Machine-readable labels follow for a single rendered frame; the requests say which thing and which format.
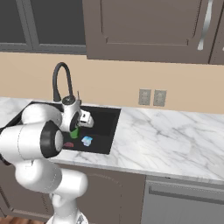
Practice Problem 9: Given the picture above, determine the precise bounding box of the brown wall cupboard door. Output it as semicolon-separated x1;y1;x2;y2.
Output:
208;13;224;66
82;0;224;65

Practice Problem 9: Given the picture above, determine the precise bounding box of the green cup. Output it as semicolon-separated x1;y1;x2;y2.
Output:
69;125;81;139

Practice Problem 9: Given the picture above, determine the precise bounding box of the silver cupboard handle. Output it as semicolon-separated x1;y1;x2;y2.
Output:
197;0;214;52

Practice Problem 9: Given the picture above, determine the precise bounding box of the grey wall socket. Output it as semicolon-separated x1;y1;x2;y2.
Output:
138;88;152;107
153;89;167;108

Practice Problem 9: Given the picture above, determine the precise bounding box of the grey dishwasher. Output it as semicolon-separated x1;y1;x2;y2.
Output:
140;175;224;224

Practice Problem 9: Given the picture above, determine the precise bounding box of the brown base cupboard door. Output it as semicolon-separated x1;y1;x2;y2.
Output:
0;160;54;222
57;164;147;224

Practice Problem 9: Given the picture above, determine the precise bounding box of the black curved tap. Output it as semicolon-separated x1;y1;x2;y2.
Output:
52;61;74;103

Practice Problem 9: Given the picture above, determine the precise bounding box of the black sink basin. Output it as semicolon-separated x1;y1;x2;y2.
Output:
4;101;123;156

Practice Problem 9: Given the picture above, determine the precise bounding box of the grey dishwasher handle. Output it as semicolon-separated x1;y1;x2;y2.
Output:
148;181;224;205

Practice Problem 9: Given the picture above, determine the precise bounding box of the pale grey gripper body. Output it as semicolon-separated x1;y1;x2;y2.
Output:
77;115;95;129

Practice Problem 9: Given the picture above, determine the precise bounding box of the light blue small container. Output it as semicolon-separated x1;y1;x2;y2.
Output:
80;136;95;147

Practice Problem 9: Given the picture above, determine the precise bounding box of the dark glass cupboard door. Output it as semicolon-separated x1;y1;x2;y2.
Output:
26;0;88;56
0;0;33;53

